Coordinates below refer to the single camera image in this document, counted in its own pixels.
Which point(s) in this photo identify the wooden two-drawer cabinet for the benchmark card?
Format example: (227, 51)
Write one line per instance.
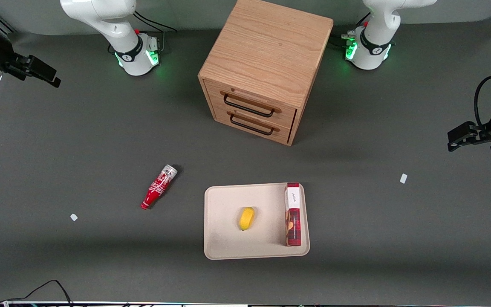
(267, 47)

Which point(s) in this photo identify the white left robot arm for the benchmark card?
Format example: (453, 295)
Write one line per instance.
(371, 47)

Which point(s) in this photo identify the red snack box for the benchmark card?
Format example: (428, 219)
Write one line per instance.
(293, 221)

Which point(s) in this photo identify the beige plastic tray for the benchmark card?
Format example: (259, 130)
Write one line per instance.
(228, 238)

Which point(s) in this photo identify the yellow toy banana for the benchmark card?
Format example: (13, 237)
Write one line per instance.
(246, 218)

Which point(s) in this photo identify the red coke bottle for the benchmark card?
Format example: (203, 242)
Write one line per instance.
(157, 189)

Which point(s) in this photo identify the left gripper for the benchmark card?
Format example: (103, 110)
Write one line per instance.
(485, 130)

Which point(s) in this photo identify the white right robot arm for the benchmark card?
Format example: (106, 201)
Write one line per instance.
(130, 51)

